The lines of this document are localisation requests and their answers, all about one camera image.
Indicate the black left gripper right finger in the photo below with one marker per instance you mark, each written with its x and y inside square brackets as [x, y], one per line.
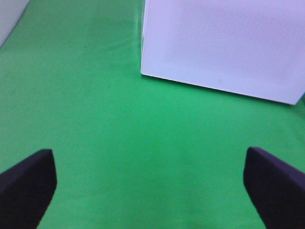
[276, 189]

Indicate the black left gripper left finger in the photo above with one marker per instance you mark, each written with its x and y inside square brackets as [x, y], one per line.
[26, 190]

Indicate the white microwave door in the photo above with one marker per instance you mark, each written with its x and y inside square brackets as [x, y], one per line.
[249, 47]

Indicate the green table cloth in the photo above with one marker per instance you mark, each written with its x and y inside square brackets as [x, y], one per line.
[131, 151]

